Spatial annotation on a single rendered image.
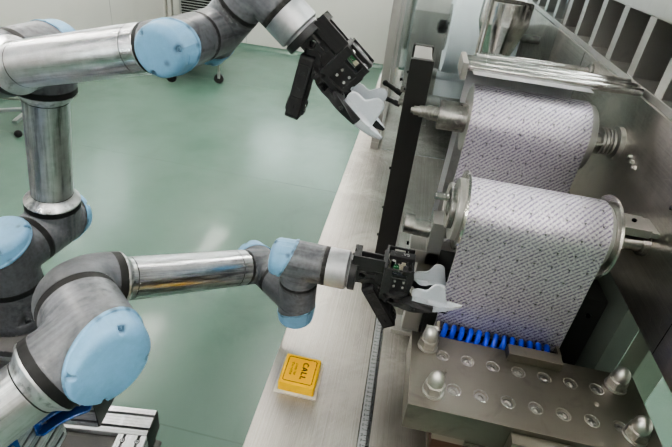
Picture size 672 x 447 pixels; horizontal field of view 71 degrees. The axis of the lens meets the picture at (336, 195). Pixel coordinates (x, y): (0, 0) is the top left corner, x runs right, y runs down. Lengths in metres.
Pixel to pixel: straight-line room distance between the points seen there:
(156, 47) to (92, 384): 0.44
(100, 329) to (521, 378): 0.68
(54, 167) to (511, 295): 0.96
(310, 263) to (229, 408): 1.25
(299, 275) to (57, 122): 0.58
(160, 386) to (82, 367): 1.46
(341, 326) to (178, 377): 1.18
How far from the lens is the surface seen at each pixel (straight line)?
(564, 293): 0.94
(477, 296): 0.93
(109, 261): 0.84
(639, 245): 0.97
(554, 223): 0.86
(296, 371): 0.97
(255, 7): 0.78
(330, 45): 0.77
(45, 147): 1.14
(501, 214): 0.84
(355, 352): 1.05
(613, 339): 1.06
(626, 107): 1.17
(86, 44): 0.80
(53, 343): 0.72
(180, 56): 0.68
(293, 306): 0.95
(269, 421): 0.94
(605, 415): 0.96
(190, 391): 2.11
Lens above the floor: 1.69
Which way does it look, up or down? 31 degrees down
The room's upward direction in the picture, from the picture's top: 7 degrees clockwise
